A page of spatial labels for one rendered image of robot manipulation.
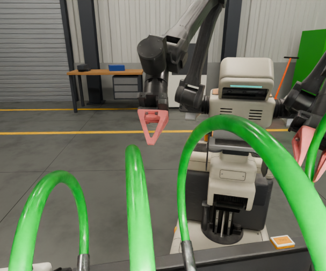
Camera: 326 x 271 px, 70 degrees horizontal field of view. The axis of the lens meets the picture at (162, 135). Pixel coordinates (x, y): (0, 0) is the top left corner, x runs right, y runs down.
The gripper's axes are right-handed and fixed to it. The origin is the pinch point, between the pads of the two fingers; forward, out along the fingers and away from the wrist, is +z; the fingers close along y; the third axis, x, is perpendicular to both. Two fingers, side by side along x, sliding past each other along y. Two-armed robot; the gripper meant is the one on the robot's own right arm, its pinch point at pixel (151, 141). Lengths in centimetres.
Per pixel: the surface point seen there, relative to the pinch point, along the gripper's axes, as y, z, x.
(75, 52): -402, -400, -273
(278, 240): -21.6, 17.7, 32.7
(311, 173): 6.3, 7.4, 28.7
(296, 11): -382, -522, 284
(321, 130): 12.0, 1.9, 28.4
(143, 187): 31.4, 15.9, 4.1
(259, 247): -21.3, 19.8, 27.6
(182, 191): 7.4, 11.7, 7.0
